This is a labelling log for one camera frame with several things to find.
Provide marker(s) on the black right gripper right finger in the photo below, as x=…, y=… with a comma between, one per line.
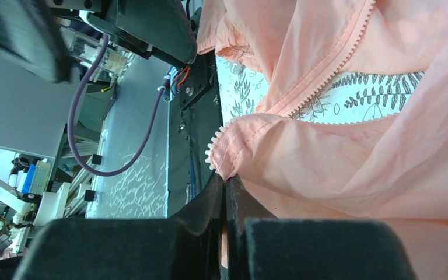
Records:
x=262, y=246

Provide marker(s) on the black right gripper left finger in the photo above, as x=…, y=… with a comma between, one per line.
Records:
x=183, y=246

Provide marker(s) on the salmon pink hooded jacket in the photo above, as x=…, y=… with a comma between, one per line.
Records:
x=393, y=169

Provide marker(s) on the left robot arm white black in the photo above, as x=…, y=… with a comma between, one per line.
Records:
x=30, y=36

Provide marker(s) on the floral patterned table mat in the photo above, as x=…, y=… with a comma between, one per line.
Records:
x=349, y=97

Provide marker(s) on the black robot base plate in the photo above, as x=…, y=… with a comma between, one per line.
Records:
x=194, y=117

